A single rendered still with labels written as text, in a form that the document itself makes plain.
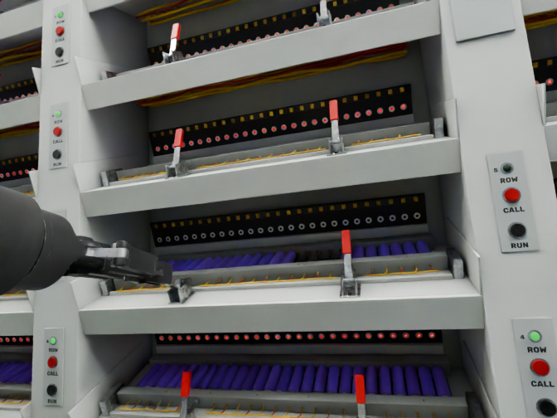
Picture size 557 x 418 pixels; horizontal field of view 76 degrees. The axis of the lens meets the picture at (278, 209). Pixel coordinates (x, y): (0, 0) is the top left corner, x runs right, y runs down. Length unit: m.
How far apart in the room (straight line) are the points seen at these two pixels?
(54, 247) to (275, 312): 0.29
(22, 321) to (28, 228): 0.46
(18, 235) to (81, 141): 0.42
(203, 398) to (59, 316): 0.28
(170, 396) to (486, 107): 0.64
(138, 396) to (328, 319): 0.37
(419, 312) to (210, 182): 0.35
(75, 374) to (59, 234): 0.38
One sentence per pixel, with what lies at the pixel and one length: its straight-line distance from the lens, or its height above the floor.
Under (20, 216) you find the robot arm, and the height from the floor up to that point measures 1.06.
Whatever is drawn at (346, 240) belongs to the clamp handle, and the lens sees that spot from 0.52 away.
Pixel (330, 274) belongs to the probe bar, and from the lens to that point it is 0.56.
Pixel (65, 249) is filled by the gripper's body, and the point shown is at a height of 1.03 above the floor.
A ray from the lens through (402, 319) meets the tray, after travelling 0.51.
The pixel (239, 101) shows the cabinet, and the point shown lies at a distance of 0.82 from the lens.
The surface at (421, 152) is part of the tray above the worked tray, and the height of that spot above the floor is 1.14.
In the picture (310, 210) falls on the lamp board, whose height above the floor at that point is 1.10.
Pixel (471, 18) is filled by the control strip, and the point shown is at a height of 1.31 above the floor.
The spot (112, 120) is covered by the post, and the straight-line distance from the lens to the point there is 0.82.
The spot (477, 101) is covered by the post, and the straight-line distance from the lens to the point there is 0.55.
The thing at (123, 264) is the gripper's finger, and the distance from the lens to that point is 0.40.
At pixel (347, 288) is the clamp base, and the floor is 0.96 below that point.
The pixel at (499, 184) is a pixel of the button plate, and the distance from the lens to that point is 0.52.
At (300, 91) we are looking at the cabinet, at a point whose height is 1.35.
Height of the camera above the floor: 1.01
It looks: 8 degrees up
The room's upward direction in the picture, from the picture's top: 4 degrees counter-clockwise
